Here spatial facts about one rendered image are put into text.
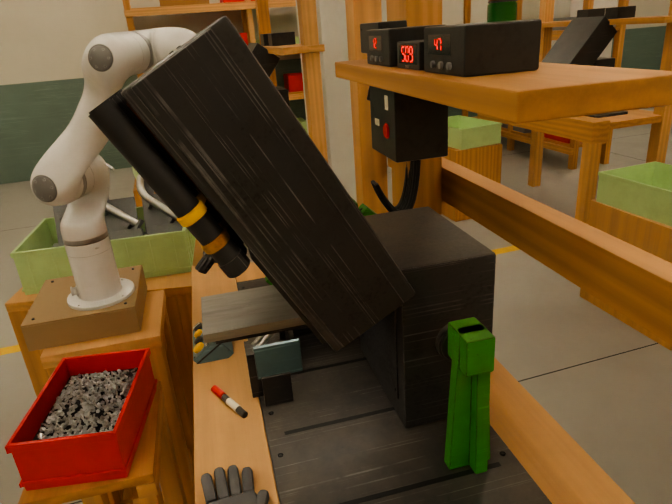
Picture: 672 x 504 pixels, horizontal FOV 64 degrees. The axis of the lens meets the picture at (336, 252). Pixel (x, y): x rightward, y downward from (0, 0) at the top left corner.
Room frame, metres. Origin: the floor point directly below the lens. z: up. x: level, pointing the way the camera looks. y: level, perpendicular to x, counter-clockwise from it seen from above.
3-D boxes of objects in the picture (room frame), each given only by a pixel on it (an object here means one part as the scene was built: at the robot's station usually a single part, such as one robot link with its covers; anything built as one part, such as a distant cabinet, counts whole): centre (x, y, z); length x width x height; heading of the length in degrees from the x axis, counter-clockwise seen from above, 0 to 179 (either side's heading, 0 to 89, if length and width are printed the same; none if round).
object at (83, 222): (1.49, 0.70, 1.24); 0.19 x 0.12 x 0.24; 167
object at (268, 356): (0.95, 0.14, 0.97); 0.10 x 0.02 x 0.14; 103
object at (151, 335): (1.47, 0.71, 0.83); 0.32 x 0.32 x 0.04; 13
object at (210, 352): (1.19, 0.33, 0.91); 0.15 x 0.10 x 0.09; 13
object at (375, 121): (1.22, -0.18, 1.42); 0.17 x 0.12 x 0.15; 13
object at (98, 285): (1.47, 0.71, 1.03); 0.19 x 0.19 x 0.18
